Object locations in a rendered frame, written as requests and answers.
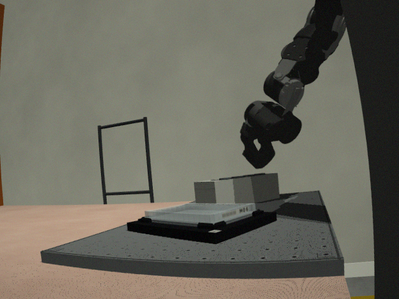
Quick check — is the white button panel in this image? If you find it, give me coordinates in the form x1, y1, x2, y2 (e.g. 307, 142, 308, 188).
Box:
194, 173, 280, 204

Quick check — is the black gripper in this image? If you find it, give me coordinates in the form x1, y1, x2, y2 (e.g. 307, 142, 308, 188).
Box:
240, 86, 302, 169

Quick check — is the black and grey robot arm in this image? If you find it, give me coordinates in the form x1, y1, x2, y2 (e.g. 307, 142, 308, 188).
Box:
264, 0, 346, 108

